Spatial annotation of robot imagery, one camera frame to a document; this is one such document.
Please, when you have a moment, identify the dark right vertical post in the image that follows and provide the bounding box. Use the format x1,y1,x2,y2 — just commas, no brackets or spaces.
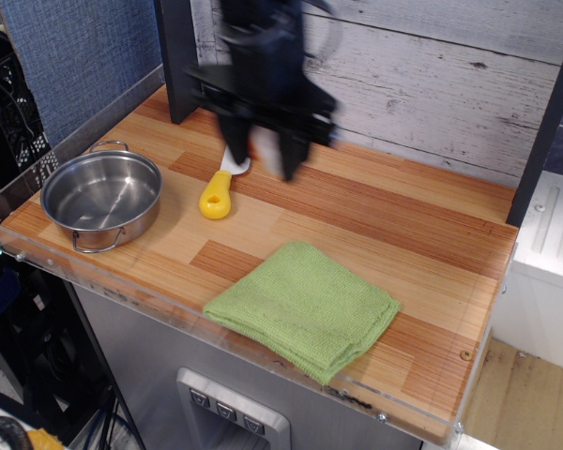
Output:
506,62,563,227

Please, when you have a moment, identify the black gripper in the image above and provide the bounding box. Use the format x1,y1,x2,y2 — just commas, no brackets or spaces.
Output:
189,27,337,182

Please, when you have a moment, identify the yellow handled toy knife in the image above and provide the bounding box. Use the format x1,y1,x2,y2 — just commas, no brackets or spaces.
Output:
199,146,251,219

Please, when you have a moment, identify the dark left vertical post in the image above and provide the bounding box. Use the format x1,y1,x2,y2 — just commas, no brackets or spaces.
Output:
154,0,199,124

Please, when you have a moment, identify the green folded cloth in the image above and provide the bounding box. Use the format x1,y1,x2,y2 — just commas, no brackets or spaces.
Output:
203,242,401,385

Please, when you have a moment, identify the yellow object at bottom left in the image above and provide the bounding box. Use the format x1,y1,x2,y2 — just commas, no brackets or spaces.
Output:
26,428,66,450

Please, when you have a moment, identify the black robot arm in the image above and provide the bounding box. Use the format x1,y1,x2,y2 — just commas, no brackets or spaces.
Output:
189,1,337,181

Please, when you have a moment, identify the stainless steel pot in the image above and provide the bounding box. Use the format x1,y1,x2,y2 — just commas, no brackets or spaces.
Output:
40,141,163,254

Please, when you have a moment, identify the black plastic crate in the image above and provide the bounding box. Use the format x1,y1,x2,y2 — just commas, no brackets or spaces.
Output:
0,30,58,188

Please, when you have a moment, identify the clear acrylic table guard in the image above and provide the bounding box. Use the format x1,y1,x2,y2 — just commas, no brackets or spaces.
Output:
0,88,517,444

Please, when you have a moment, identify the silver toy fridge cabinet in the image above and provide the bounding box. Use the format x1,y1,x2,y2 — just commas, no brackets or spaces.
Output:
69,286,422,449

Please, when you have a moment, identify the blue fabric partition panel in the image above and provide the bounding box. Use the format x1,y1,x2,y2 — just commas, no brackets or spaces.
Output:
0,1,163,146

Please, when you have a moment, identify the white orange toy food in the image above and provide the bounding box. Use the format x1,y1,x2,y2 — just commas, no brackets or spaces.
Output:
249,127,283,178

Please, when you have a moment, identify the dark vertical post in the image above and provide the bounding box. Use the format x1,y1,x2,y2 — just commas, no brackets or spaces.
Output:
154,0,199,124
506,62,563,227

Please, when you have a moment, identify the white grooved appliance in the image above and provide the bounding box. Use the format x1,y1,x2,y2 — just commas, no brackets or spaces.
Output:
490,172,563,367

